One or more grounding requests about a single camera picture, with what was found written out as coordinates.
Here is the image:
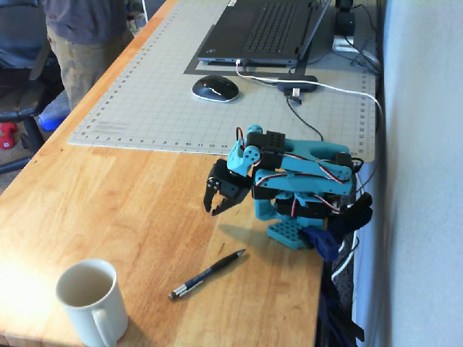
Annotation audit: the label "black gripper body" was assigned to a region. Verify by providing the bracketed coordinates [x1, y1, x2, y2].
[211, 158, 254, 203]

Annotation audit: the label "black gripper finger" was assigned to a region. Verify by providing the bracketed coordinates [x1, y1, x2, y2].
[211, 196, 244, 217]
[203, 172, 222, 213]

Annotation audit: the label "dark blue pen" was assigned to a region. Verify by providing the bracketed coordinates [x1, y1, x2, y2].
[168, 248, 247, 300]

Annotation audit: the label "white ceramic mug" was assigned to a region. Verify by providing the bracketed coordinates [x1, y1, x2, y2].
[55, 258, 129, 347]

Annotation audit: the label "black and silver mouse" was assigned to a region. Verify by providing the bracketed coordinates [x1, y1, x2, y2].
[191, 74, 240, 103]

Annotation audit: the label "grey gridded cutting mat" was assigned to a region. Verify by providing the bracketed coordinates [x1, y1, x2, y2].
[67, 0, 377, 163]

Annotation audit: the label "dark blue table clamp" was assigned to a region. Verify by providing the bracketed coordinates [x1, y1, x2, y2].
[298, 192, 374, 263]

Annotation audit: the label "black USB hub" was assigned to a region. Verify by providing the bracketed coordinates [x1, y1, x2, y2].
[276, 74, 319, 93]

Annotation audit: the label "black laptop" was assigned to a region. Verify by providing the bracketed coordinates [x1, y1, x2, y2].
[197, 0, 332, 68]

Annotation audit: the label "blue lidded plastic bin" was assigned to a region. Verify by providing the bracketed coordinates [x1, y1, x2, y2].
[38, 90, 72, 132]

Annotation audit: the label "person in grey shirt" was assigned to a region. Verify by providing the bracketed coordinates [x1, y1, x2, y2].
[40, 0, 135, 111]

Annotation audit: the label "black power adapter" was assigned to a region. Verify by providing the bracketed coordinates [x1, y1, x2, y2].
[334, 10, 357, 36]

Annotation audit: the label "red dumbbell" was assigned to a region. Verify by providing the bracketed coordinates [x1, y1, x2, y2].
[0, 121, 18, 150]

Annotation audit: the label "black office chair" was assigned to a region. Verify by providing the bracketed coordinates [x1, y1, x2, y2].
[0, 0, 66, 174]

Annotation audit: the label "black USB cable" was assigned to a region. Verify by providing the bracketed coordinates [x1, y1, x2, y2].
[285, 88, 325, 142]

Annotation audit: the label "white cable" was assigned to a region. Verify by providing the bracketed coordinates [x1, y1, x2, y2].
[234, 59, 385, 280]

